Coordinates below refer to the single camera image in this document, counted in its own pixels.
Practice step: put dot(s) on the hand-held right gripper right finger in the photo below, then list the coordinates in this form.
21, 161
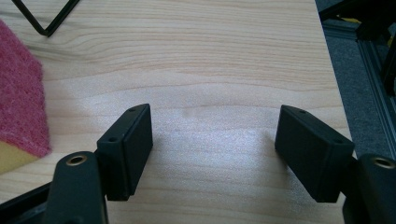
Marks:
314, 149

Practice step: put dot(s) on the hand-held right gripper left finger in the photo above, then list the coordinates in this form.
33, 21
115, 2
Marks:
124, 155

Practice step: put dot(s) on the red and yellow sponge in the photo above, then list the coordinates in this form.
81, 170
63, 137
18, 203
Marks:
19, 102

